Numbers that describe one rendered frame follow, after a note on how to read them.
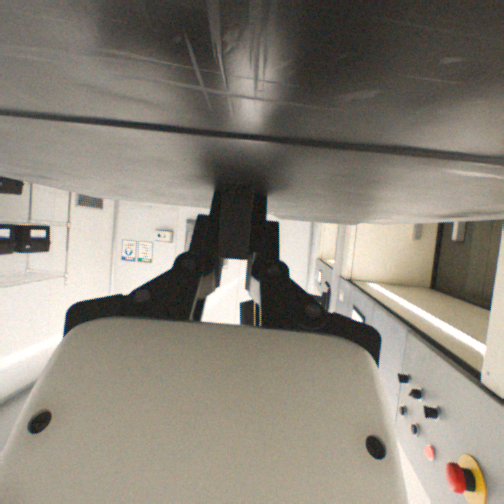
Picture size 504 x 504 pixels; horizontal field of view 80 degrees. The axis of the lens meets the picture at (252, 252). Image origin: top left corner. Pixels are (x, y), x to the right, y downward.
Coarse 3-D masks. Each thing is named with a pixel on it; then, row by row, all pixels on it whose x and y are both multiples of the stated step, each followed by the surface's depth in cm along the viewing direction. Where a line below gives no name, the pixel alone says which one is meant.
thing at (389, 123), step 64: (0, 0) 3; (64, 0) 3; (128, 0) 3; (192, 0) 2; (256, 0) 2; (320, 0) 2; (384, 0) 2; (448, 0) 2; (0, 64) 4; (64, 64) 4; (128, 64) 4; (192, 64) 3; (256, 64) 3; (320, 64) 3; (384, 64) 3; (448, 64) 3; (0, 128) 7; (64, 128) 6; (128, 128) 6; (192, 128) 6; (256, 128) 5; (320, 128) 5; (384, 128) 5; (448, 128) 5; (128, 192) 19; (192, 192) 16; (256, 192) 13; (320, 192) 12; (384, 192) 10; (448, 192) 9
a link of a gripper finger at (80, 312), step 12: (84, 300) 11; (96, 300) 11; (108, 300) 11; (120, 300) 11; (72, 312) 11; (84, 312) 11; (96, 312) 11; (108, 312) 11; (120, 312) 11; (72, 324) 10
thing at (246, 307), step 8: (312, 296) 189; (320, 296) 186; (328, 296) 182; (240, 304) 174; (248, 304) 176; (328, 304) 182; (240, 312) 174; (248, 312) 176; (240, 320) 174; (248, 320) 176
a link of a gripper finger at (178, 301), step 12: (192, 252) 12; (180, 264) 12; (192, 264) 12; (204, 264) 12; (168, 276) 11; (180, 276) 11; (192, 276) 11; (168, 288) 11; (180, 288) 11; (192, 288) 11; (168, 300) 11; (180, 300) 11; (192, 300) 11; (204, 300) 13; (156, 312) 10; (168, 312) 10; (180, 312) 10; (192, 312) 11
